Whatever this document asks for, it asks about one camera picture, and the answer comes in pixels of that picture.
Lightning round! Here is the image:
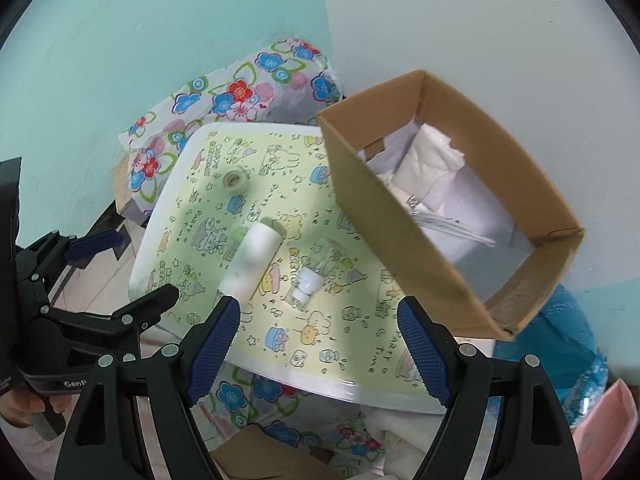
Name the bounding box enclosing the white charging cable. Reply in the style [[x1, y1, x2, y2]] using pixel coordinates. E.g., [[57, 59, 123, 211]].
[[407, 197, 496, 247]]

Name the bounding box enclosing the brown cardboard piece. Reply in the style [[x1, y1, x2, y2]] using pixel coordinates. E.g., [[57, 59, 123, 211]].
[[210, 424, 326, 480]]

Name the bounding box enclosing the white cloth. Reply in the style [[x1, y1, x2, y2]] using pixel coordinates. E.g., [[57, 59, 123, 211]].
[[367, 405, 443, 480]]

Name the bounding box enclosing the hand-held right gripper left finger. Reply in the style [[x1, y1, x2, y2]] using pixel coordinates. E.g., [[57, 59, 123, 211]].
[[54, 296, 241, 480]]

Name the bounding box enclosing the small tape roll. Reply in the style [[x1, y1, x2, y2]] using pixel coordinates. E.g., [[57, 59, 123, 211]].
[[223, 167, 251, 192]]

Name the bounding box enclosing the brown cardboard box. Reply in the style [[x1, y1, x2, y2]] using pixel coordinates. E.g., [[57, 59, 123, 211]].
[[318, 70, 586, 343]]

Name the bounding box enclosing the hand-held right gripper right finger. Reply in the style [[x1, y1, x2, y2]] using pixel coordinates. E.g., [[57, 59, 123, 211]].
[[396, 296, 576, 480]]

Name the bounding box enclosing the blue dotted bag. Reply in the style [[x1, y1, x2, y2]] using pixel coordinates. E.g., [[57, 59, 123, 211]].
[[492, 285, 608, 431]]

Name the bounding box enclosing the person's left hand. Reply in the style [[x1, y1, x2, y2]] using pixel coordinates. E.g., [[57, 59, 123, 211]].
[[0, 387, 68, 428]]

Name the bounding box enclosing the pink box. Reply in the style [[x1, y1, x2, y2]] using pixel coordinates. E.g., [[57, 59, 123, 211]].
[[572, 379, 640, 480]]

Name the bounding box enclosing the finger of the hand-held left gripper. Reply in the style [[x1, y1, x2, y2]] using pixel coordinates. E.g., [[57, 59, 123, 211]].
[[40, 285, 180, 359], [15, 230, 126, 311]]

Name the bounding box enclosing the white cylindrical bottle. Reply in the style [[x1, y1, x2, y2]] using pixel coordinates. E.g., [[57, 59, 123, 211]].
[[218, 220, 286, 297]]

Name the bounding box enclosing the clear light bulb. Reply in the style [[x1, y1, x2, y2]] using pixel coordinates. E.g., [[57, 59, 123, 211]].
[[290, 237, 337, 306]]

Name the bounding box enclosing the floral printed cloth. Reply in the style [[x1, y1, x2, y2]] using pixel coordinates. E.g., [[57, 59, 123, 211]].
[[119, 37, 391, 480]]

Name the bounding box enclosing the clear plastic packet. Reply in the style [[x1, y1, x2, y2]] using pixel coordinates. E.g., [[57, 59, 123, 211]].
[[392, 125, 466, 211]]

